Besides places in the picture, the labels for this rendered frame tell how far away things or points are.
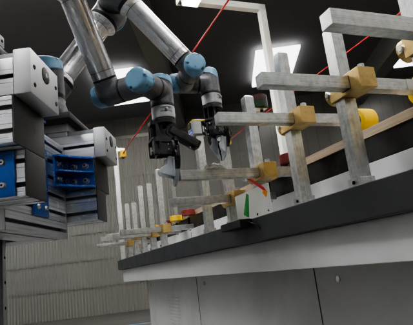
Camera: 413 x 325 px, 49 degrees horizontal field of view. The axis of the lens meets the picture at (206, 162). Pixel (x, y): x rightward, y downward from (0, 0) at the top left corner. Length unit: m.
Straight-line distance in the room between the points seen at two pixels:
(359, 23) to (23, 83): 0.60
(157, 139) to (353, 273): 0.74
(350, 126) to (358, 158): 0.08
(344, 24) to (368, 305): 0.93
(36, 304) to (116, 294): 1.36
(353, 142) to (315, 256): 0.37
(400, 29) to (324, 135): 7.34
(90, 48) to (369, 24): 0.85
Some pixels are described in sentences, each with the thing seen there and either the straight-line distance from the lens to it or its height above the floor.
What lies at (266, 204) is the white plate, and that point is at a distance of 1.48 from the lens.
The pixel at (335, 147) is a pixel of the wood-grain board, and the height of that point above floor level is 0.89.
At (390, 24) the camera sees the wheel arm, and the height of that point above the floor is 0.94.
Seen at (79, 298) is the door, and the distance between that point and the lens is 8.12.
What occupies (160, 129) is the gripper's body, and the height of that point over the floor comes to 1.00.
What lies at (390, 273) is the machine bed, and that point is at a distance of 1.41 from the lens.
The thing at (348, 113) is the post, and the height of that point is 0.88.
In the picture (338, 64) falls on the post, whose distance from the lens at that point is 1.19.
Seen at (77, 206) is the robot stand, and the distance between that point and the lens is 1.33.
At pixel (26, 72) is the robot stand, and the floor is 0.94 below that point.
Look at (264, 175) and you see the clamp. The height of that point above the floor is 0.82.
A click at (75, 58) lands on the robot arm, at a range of 1.69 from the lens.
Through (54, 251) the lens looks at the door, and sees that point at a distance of 8.27.
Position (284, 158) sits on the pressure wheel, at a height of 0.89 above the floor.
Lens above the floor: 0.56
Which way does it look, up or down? 13 degrees up
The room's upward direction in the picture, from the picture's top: 7 degrees counter-clockwise
